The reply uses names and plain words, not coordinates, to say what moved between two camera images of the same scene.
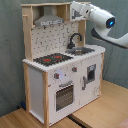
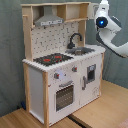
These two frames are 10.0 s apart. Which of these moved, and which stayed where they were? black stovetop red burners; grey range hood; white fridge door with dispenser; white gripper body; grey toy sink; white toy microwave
Moved: white gripper body; white toy microwave
Stayed: grey range hood; grey toy sink; white fridge door with dispenser; black stovetop red burners
